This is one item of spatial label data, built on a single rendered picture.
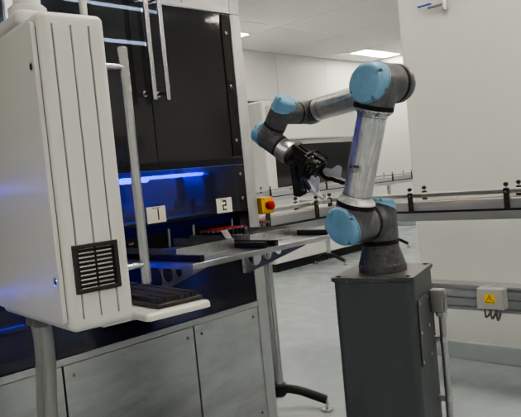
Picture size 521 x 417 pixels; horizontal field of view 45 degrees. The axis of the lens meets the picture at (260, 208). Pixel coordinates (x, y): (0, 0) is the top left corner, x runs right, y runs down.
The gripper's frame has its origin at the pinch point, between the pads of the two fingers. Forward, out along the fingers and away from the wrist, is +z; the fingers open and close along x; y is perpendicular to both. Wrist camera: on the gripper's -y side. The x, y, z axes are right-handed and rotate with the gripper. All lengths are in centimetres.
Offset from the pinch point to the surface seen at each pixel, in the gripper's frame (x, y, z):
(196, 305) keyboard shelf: -60, -14, -1
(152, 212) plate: -22, -39, -54
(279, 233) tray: 11.2, -38.7, -18.5
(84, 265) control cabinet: -84, 1, -19
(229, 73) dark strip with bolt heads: 36, -8, -78
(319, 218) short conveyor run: 79, -75, -32
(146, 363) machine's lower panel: -44, -77, -23
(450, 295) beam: 87, -72, 39
